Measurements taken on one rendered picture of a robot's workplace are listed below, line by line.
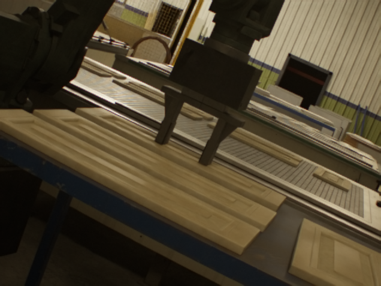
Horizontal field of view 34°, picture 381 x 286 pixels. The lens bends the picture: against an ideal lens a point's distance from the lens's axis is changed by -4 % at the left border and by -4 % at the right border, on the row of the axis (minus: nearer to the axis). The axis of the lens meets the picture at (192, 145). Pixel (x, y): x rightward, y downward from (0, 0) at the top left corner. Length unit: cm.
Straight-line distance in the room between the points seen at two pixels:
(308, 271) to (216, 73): 73
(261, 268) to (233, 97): 68
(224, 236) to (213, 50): 71
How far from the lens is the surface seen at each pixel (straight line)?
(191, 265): 341
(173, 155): 180
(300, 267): 128
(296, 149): 733
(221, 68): 180
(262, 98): 1029
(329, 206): 333
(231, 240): 125
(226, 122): 183
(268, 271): 123
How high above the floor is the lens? 139
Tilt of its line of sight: 9 degrees down
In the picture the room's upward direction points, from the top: 24 degrees clockwise
